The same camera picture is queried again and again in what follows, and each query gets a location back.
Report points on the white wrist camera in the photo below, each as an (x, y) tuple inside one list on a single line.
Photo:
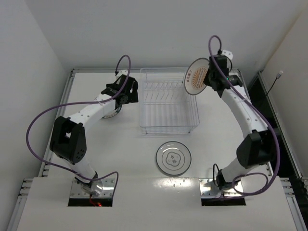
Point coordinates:
[(121, 72), (227, 53)]

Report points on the white front cover board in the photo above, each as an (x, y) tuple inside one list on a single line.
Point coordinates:
[(147, 204)]

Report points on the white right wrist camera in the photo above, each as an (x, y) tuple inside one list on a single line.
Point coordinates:
[(227, 53)]

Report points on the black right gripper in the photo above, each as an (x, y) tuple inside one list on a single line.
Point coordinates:
[(211, 75)]

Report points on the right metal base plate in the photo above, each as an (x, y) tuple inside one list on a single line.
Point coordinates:
[(208, 190)]

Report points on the metal base plate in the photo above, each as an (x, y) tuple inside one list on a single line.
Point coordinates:
[(99, 189), (208, 190)]

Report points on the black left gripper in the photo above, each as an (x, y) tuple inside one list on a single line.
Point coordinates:
[(130, 90)]

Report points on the white wire dish rack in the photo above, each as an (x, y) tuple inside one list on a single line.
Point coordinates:
[(165, 106)]

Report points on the grey flower pattern plate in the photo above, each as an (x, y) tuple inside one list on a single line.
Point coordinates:
[(173, 158)]

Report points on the green rimmed white plate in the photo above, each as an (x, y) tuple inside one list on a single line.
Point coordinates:
[(111, 115)]

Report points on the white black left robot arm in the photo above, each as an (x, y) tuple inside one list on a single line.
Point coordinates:
[(68, 138)]

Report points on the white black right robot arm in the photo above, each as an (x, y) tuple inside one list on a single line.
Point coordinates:
[(261, 141)]

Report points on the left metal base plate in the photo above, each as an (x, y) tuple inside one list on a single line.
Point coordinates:
[(99, 189)]

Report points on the orange sunburst ceramic plate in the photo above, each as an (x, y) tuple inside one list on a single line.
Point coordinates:
[(195, 76)]

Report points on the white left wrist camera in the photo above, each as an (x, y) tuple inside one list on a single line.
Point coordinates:
[(121, 72)]

